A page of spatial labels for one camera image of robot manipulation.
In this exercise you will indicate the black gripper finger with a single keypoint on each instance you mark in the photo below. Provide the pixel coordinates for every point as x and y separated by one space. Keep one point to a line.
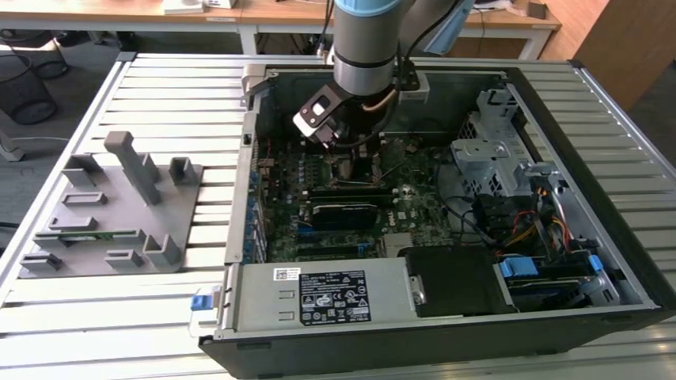
359 158
372 154

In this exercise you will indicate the thin metal locking lever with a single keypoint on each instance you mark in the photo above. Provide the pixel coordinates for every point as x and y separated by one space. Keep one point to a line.
394 169

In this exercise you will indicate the CPU socket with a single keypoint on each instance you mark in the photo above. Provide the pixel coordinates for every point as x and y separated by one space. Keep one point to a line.
331 180

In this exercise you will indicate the black RAM slot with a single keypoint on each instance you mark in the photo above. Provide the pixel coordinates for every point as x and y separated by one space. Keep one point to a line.
306 136
311 147

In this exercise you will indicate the black RAM stick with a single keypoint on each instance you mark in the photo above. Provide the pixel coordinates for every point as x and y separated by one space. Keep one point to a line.
348 196

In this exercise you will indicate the green motherboard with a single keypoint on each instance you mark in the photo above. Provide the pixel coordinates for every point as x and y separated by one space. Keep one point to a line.
418 198

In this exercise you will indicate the black graphics card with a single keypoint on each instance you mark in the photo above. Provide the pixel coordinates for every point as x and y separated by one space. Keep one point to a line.
343 217

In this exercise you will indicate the silver drive cage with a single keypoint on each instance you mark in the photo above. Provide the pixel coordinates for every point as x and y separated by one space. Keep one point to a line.
486 158

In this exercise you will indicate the silver chipset heatsink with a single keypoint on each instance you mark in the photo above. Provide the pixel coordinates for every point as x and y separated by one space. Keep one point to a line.
398 241

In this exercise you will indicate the black expansion slot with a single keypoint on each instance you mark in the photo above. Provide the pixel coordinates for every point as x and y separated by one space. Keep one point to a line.
327 250

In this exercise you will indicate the black plastic shroud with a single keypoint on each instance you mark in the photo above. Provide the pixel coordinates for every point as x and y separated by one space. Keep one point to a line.
454 281

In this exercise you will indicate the blue disk carrier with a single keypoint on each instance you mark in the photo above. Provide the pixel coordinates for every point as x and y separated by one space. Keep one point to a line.
515 267

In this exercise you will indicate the silver power supply unit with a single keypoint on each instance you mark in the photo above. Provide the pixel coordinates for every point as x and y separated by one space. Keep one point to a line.
254 297

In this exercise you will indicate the small white box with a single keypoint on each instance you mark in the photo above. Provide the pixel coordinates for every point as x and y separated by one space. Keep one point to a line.
216 3

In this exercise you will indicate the small brown box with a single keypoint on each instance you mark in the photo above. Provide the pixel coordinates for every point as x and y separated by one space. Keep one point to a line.
539 11

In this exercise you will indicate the blue case latch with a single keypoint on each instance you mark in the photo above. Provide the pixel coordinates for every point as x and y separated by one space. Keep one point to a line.
199 302

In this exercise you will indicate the black PC case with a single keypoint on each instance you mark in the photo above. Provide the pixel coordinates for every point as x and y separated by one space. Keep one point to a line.
370 348

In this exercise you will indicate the black disk drive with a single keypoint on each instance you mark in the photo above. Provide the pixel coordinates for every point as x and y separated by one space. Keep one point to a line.
544 295

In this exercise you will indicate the grey parts rack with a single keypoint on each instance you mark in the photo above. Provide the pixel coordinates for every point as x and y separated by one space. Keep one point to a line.
122 237

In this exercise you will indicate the blue plastic clip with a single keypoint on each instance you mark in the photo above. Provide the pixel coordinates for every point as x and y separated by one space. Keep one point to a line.
594 264

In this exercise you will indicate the green RAM stick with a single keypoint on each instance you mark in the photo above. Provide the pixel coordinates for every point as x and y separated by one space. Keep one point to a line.
106 235

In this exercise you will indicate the wooden cabinet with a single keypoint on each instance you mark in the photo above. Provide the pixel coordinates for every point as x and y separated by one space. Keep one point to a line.
634 39

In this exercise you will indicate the dark round bin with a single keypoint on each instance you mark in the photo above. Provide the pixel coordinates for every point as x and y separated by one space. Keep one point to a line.
47 47

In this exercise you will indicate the black mesh wastebasket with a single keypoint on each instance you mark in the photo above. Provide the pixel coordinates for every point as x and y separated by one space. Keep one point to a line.
27 91

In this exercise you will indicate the grey stand foot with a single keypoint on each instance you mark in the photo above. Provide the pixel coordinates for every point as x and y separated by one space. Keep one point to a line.
11 152

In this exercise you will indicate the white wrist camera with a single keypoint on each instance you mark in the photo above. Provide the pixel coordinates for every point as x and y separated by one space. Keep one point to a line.
316 111

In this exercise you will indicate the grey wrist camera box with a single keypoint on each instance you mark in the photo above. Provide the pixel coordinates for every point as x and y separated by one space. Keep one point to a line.
415 89

